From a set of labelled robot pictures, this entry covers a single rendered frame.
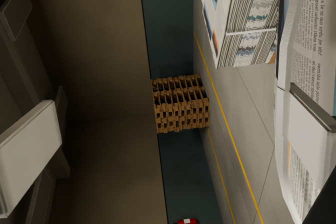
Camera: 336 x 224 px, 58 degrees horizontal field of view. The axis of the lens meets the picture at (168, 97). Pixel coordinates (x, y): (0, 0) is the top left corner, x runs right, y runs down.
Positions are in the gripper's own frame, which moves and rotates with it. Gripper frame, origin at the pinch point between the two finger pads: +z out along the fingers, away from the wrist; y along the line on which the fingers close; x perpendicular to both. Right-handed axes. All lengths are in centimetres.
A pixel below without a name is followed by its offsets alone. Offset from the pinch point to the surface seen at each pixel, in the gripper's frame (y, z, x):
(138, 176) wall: -109, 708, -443
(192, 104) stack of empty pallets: 43, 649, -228
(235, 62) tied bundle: 23, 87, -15
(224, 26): 17, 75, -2
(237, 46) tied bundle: 22, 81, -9
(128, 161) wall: -141, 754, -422
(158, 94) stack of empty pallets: -35, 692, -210
